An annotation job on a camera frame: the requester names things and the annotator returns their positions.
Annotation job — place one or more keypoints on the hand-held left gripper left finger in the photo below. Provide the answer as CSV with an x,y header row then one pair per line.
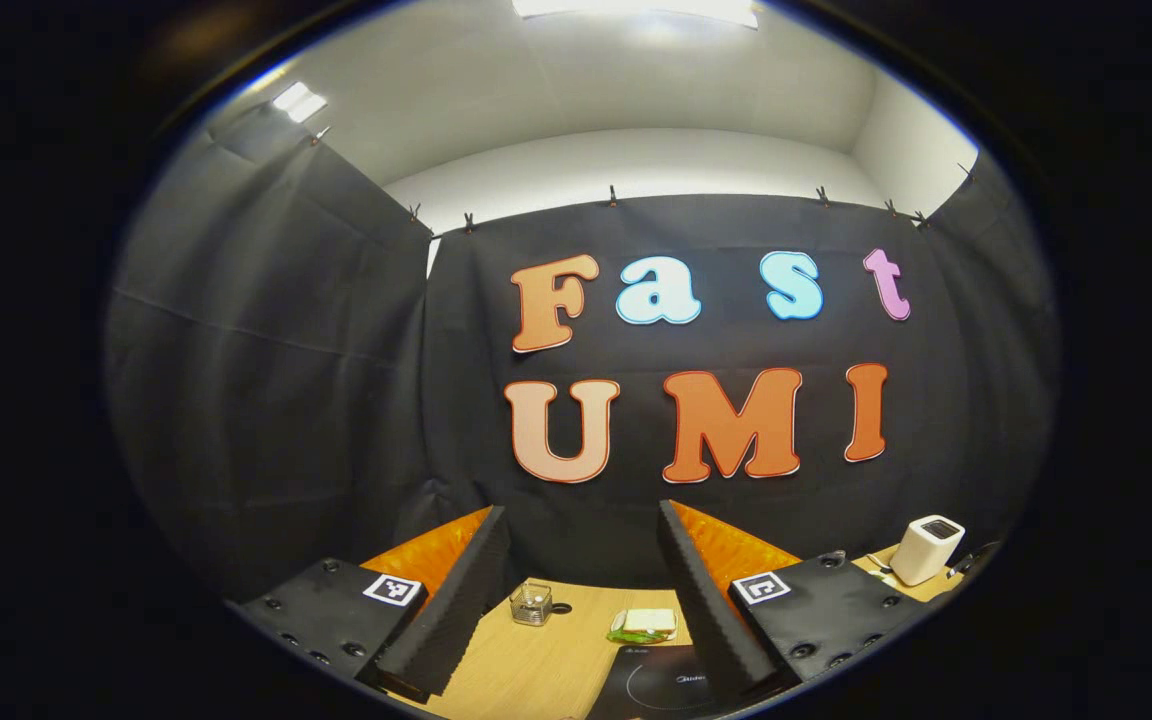
x,y
456,610

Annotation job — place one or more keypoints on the row of black cloth clips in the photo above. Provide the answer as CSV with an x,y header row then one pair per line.
x,y
613,196

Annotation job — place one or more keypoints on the small ceiling light panel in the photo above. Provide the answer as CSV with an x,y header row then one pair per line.
x,y
298,101

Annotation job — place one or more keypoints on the sandwich with lettuce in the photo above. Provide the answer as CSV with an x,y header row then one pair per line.
x,y
648,624

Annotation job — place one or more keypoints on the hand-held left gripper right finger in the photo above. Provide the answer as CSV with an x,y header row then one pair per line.
x,y
701,610

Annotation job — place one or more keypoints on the white toaster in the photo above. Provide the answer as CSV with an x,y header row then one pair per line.
x,y
924,552

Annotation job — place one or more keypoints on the large ceiling light panel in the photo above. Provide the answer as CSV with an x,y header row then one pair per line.
x,y
636,8

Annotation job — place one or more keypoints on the black induction cooktop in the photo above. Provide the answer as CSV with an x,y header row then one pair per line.
x,y
656,685

